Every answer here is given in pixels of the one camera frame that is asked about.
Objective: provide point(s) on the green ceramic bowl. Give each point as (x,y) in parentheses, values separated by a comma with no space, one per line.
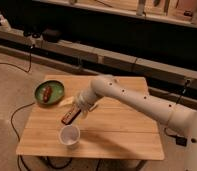
(56,96)

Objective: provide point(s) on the black device on ledge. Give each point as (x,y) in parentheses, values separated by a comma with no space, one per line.
(51,35)

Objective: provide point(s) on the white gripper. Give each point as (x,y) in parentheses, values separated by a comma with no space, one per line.
(84,100)

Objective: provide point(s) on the wooden table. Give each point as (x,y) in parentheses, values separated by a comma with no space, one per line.
(112,131)

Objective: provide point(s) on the brown chocolate bar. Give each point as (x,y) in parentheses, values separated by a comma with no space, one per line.
(71,115)

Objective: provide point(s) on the red sausage toy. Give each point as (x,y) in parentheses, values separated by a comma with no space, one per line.
(47,93)

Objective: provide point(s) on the white spray bottle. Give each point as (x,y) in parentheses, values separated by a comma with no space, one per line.
(4,22)

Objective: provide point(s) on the black power adapter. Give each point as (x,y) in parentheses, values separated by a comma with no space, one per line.
(181,141)

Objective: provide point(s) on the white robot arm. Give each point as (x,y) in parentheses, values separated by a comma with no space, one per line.
(179,118)

